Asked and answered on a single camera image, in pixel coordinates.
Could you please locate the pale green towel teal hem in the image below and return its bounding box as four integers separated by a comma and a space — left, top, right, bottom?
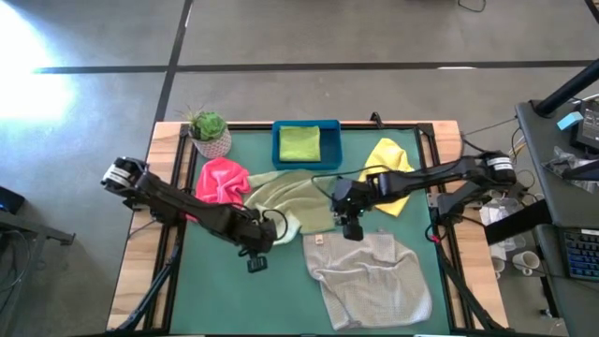
243, 168, 339, 246

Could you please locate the yellow microfiber towel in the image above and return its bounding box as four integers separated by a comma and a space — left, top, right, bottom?
358, 137, 416, 218

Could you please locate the pink microfiber towel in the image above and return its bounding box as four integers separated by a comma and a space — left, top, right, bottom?
185, 156, 253, 225

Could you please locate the lime green microfiber towel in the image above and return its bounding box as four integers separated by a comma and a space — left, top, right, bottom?
278, 125, 323, 164

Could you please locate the grey waffle-weave towel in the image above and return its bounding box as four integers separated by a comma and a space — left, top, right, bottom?
301, 229, 434, 332

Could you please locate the blue plastic bin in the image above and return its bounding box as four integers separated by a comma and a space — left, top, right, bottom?
270, 119, 343, 171

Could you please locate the potted plant triangle-patterned pot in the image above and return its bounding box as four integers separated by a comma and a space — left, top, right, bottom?
180, 107, 233, 161

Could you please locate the black flat bar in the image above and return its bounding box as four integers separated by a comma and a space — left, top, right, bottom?
483, 199, 554, 246

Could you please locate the grey side desk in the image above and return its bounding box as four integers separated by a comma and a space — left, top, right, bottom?
514, 99, 599, 337

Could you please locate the clear plastic bag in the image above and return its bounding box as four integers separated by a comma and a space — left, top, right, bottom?
542, 145, 599, 182

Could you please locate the light blue box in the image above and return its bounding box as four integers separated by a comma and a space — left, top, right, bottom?
556, 110, 585, 132

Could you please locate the black computer keyboard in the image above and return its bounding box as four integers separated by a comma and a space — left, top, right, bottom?
560, 227, 599, 283

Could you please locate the black metal pole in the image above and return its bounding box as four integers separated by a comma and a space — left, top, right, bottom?
534, 58, 599, 118

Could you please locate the black box device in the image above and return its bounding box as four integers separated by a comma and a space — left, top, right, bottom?
0, 185, 27, 215

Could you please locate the black electronic device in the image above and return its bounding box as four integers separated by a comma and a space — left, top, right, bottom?
569, 99, 599, 154

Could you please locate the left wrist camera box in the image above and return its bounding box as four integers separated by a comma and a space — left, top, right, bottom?
237, 247, 270, 274

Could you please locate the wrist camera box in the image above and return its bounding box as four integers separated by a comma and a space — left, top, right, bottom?
342, 222, 365, 242
237, 247, 270, 274

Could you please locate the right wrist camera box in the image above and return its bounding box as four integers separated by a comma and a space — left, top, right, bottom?
342, 222, 365, 242

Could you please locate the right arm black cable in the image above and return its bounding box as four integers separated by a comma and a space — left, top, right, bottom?
310, 163, 394, 203

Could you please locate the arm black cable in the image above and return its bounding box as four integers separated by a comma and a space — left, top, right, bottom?
259, 208, 290, 243
310, 163, 394, 203

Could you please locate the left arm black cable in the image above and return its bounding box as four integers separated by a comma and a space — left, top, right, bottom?
259, 208, 290, 243

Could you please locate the black metal table frame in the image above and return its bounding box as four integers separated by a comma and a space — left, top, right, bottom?
105, 120, 514, 337

